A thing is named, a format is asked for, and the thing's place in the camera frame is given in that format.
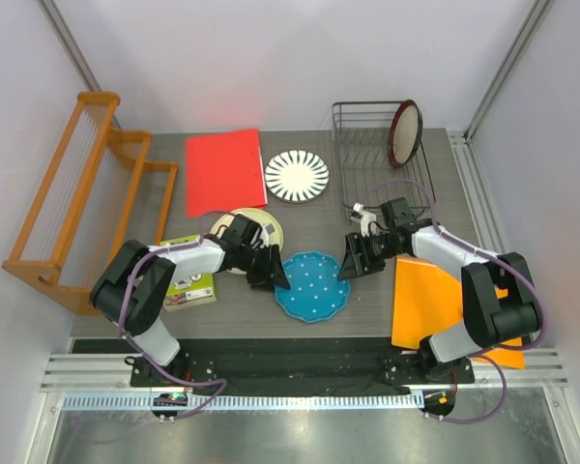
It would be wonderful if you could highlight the blue polka dot plate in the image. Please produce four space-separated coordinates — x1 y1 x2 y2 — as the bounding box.
275 250 352 324

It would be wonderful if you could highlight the dark red rimmed plate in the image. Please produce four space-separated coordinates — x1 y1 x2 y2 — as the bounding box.
388 100 423 169

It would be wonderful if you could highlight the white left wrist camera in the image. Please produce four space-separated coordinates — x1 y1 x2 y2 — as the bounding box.
258 222 277 245

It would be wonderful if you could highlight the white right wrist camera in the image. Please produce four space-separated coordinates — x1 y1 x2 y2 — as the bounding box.
350 203 377 237

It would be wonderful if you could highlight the orange wooden rack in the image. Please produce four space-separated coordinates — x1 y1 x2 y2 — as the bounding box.
2 92 179 316

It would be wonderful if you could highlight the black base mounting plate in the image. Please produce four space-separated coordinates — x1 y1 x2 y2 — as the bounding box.
129 337 475 395

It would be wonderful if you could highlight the white slotted cable duct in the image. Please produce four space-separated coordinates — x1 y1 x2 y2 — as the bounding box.
62 391 424 413

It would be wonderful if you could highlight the orange folder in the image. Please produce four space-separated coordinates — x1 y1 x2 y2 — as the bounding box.
391 258 540 371

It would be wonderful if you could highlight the red folder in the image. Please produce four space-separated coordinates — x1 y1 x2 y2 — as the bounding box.
185 129 268 218

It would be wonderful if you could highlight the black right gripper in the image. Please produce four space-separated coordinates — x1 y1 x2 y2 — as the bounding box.
337 231 403 281

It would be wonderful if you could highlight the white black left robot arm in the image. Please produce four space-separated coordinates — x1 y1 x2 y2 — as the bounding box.
89 214 291 386

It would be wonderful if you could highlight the white blue striped plate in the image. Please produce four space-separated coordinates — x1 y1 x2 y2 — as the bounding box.
264 150 331 204

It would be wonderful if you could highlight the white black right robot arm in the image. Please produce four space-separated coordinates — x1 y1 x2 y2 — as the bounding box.
338 197 543 382

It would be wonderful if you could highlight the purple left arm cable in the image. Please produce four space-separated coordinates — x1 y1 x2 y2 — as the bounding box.
115 209 243 421

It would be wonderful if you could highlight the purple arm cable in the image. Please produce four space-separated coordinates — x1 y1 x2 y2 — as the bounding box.
115 209 243 421
357 179 547 426

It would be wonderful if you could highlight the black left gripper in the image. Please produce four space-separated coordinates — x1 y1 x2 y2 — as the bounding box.
237 244 290 293

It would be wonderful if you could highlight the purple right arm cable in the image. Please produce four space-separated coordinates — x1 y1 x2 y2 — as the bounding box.
357 179 547 426

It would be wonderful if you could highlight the green booklet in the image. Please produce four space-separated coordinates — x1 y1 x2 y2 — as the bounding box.
159 235 220 311

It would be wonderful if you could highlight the black wire dish rack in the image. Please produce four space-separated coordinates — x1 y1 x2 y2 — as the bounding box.
332 100 435 220

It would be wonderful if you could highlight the cream plate with twig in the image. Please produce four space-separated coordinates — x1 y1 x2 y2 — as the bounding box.
210 208 284 249

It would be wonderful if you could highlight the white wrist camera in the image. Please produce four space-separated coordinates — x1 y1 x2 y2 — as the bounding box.
258 222 277 245
350 203 377 237

